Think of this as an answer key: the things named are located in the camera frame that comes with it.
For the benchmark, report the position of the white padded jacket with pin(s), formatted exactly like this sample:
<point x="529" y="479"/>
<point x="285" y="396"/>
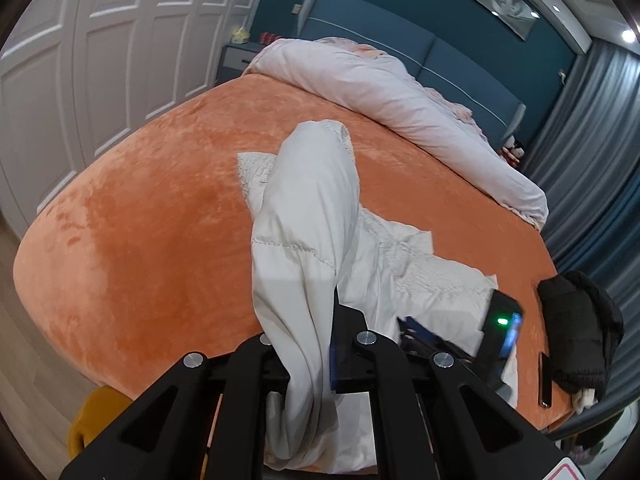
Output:
<point x="300" y="210"/>

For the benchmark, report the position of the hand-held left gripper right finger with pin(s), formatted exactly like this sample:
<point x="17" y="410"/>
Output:
<point x="342" y="365"/>

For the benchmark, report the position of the round ceiling light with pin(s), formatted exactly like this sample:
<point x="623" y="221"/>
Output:
<point x="627" y="35"/>

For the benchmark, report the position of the grey blue curtain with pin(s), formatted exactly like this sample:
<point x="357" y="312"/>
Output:
<point x="590" y="160"/>

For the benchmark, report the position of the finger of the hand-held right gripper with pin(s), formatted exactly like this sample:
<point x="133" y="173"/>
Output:
<point x="450" y="352"/>
<point x="420" y="329"/>

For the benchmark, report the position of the black puffer jacket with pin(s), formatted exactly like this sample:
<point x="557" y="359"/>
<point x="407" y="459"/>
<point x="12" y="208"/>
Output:
<point x="580" y="330"/>

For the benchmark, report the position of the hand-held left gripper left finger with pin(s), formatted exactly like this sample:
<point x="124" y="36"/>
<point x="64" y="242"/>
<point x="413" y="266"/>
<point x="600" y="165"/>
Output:
<point x="250" y="360"/>

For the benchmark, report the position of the red items on nightstand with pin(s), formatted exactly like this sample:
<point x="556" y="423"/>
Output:
<point x="270" y="38"/>

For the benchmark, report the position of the orange velvet bed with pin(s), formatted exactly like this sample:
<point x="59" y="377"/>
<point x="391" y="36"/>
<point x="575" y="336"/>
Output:
<point x="150" y="210"/>

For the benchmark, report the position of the pale pink duvet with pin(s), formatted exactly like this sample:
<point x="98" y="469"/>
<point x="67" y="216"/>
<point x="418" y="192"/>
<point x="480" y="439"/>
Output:
<point x="400" y="100"/>

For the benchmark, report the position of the black smartphone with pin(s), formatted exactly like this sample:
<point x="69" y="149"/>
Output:
<point x="545" y="380"/>

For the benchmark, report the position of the black and white plush toy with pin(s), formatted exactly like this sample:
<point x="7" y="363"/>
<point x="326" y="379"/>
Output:
<point x="514" y="150"/>

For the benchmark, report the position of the blue nightstand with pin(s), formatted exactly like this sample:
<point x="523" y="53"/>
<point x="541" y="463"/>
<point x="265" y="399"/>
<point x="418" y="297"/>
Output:
<point x="237" y="62"/>

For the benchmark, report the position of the yellow stool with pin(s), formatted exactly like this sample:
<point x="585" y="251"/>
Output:
<point x="100" y="420"/>

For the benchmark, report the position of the yellow tissue box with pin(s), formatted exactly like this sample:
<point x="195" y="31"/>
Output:
<point x="240" y="35"/>

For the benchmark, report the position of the blue upholstered headboard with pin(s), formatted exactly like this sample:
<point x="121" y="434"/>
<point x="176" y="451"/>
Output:
<point x="380" y="25"/>

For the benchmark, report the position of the white panelled wardrobe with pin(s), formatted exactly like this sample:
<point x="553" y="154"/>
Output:
<point x="125" y="35"/>

